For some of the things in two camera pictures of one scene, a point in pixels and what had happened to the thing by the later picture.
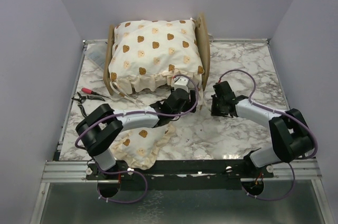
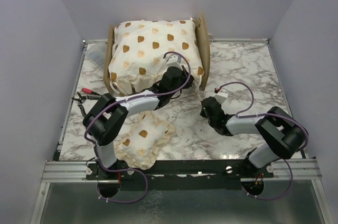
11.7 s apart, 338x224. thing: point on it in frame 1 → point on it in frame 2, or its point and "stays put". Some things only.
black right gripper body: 217,109 → 202,112
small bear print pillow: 138,148 stays put
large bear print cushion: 147,55 stays put
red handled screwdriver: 88,91 stays put
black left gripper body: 189,104 → 184,79
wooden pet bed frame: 204,47 stays put
